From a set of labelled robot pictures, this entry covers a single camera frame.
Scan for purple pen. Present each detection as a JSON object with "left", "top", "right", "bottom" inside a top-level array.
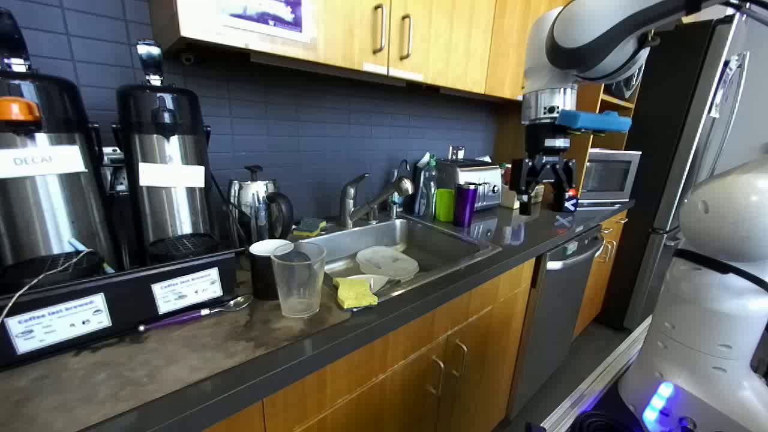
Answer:
[{"left": 136, "top": 295, "right": 250, "bottom": 334}]

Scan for wooden wall cabinets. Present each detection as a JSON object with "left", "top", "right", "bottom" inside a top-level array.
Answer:
[{"left": 146, "top": 0, "right": 571, "bottom": 106}]

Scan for narrow wooden base cabinet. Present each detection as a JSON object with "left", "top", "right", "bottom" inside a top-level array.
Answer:
[{"left": 574, "top": 208, "right": 632, "bottom": 338}]

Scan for green cup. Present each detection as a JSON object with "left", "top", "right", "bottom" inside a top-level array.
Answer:
[{"left": 432, "top": 184, "right": 458, "bottom": 224}]

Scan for purple tumbler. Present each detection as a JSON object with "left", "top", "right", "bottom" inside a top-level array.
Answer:
[{"left": 454, "top": 179, "right": 481, "bottom": 230}]

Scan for blue wrist camera box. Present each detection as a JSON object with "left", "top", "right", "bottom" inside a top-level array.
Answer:
[{"left": 557, "top": 108, "right": 634, "bottom": 137}]

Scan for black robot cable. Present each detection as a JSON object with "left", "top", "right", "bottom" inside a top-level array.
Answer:
[{"left": 676, "top": 247, "right": 768, "bottom": 295}]

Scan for wooden open shelf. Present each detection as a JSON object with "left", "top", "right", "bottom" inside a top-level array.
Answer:
[{"left": 571, "top": 78, "right": 640, "bottom": 175}]

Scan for clear plastic cup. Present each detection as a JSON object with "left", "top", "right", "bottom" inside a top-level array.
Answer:
[{"left": 269, "top": 239, "right": 330, "bottom": 322}]

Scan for chrome sink faucet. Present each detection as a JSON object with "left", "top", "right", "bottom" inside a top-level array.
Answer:
[{"left": 338, "top": 169, "right": 418, "bottom": 230}]

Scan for stainless steel dishwasher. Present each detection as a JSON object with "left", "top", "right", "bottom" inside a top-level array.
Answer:
[{"left": 508, "top": 224, "right": 605, "bottom": 416}]

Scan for wooden drawer fronts with handles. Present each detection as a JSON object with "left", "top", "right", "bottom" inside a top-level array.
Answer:
[{"left": 202, "top": 259, "right": 538, "bottom": 432}]

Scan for steel coffee dispenser orange tab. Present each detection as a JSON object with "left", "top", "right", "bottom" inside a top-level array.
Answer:
[{"left": 0, "top": 7, "right": 118, "bottom": 295}]

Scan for white plastic container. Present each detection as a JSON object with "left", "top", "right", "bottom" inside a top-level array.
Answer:
[{"left": 356, "top": 245, "right": 422, "bottom": 283}]

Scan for black mug with white lid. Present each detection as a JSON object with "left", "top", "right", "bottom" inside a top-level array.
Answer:
[{"left": 247, "top": 238, "right": 299, "bottom": 302}]

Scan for yellow sponge with blue side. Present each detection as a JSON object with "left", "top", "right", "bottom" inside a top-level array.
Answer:
[{"left": 335, "top": 274, "right": 383, "bottom": 312}]

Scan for steel wall cabinet handle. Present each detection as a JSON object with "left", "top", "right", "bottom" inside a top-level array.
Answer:
[
  {"left": 370, "top": 1, "right": 386, "bottom": 55},
  {"left": 398, "top": 11, "right": 413, "bottom": 61}
]

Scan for steel coffee dispenser black top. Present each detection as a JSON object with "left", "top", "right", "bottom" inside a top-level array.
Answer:
[{"left": 110, "top": 37, "right": 224, "bottom": 265}]

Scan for stainless steel sink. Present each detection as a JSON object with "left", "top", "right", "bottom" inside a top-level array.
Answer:
[{"left": 292, "top": 212, "right": 505, "bottom": 305}]

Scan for steel kettle with black handle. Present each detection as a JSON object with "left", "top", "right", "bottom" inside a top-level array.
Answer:
[{"left": 227, "top": 163, "right": 299, "bottom": 247}]

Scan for stainless steel refrigerator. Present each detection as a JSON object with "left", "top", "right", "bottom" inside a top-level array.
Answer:
[{"left": 598, "top": 7, "right": 768, "bottom": 330}]

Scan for silver toaster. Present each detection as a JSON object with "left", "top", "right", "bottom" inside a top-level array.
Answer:
[{"left": 438, "top": 158, "right": 505, "bottom": 211}]

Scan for black dispenser stand with labels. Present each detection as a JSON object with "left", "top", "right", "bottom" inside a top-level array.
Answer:
[{"left": 0, "top": 247, "right": 242, "bottom": 370}]

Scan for thin white cable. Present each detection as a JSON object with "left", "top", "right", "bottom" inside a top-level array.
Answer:
[{"left": 0, "top": 247, "right": 91, "bottom": 322}]

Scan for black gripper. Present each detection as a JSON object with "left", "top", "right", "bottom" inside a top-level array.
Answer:
[{"left": 511, "top": 120, "right": 578, "bottom": 215}]

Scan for purple and white sign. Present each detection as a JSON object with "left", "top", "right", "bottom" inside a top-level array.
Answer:
[{"left": 179, "top": 0, "right": 316, "bottom": 42}]

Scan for steel base cabinet handle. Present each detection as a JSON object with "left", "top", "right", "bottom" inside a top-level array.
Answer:
[
  {"left": 430, "top": 354, "right": 448, "bottom": 397},
  {"left": 451, "top": 338, "right": 472, "bottom": 378}
]

